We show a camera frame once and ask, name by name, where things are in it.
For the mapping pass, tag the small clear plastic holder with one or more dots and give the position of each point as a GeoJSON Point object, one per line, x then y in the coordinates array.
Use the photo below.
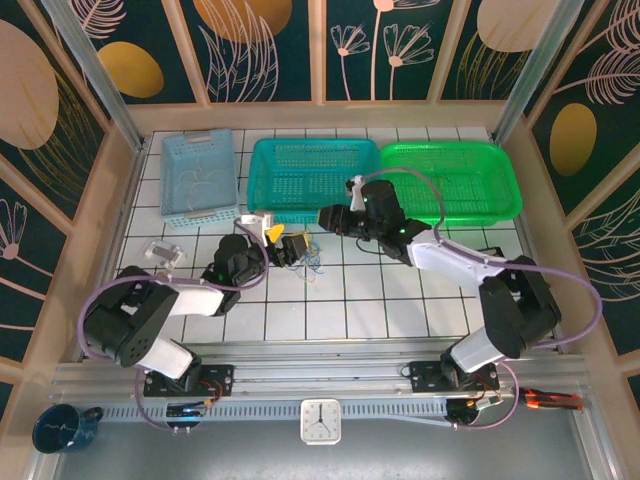
{"type": "Point", "coordinates": [165, 252]}

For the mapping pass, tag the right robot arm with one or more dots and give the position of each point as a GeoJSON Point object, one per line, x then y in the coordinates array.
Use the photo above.
{"type": "Point", "coordinates": [445, 260]}

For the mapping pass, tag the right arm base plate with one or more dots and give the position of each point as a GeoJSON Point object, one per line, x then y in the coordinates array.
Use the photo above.
{"type": "Point", "coordinates": [425, 377]}

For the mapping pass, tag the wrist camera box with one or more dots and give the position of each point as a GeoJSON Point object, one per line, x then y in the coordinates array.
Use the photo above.
{"type": "Point", "coordinates": [257, 220]}
{"type": "Point", "coordinates": [357, 192]}

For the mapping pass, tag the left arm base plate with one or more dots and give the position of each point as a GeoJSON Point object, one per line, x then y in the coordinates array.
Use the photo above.
{"type": "Point", "coordinates": [220, 375]}

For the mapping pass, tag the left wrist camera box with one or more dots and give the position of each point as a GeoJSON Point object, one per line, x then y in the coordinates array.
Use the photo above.
{"type": "Point", "coordinates": [257, 220]}

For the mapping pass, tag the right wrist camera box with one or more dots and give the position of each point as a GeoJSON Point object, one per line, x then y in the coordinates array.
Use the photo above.
{"type": "Point", "coordinates": [357, 192]}

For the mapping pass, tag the teal plastic basket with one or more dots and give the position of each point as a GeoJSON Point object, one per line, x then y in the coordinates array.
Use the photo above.
{"type": "Point", "coordinates": [310, 170]}

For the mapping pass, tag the aluminium corner post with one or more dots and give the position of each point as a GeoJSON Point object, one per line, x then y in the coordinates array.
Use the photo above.
{"type": "Point", "coordinates": [530, 65]}
{"type": "Point", "coordinates": [95, 65]}

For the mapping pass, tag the orange black screwdriver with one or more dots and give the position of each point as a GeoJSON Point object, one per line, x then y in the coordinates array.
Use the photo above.
{"type": "Point", "coordinates": [555, 405]}
{"type": "Point", "coordinates": [550, 394]}

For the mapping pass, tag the white square clock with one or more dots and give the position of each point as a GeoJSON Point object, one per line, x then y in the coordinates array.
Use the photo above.
{"type": "Point", "coordinates": [321, 421]}

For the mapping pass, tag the light blue plastic basket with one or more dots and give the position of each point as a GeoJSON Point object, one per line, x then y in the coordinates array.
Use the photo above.
{"type": "Point", "coordinates": [200, 150]}

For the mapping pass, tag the dark blue mug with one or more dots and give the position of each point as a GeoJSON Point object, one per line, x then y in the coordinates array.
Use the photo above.
{"type": "Point", "coordinates": [55, 430]}

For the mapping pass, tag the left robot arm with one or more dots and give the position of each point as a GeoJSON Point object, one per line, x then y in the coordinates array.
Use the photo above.
{"type": "Point", "coordinates": [197, 300]}

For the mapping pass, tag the aluminium mounting rail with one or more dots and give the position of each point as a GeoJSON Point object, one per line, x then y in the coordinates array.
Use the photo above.
{"type": "Point", "coordinates": [320, 372]}

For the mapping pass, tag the green plastic basket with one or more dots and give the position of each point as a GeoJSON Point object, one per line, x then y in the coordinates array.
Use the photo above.
{"type": "Point", "coordinates": [475, 170]}

